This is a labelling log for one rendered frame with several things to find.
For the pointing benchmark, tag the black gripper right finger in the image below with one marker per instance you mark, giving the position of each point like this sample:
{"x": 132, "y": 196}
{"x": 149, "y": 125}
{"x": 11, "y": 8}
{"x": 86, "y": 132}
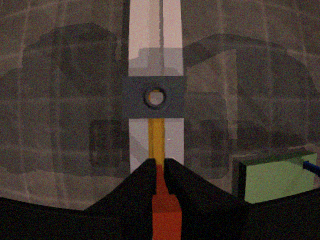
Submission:
{"x": 212, "y": 214}

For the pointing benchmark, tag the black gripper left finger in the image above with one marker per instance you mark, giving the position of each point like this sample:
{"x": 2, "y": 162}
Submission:
{"x": 123, "y": 214}

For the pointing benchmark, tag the green tray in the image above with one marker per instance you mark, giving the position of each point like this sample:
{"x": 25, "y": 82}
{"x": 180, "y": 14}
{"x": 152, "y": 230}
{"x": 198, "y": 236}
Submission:
{"x": 275, "y": 176}

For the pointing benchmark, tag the dark blue pin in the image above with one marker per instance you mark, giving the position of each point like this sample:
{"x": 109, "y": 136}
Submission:
{"x": 313, "y": 168}

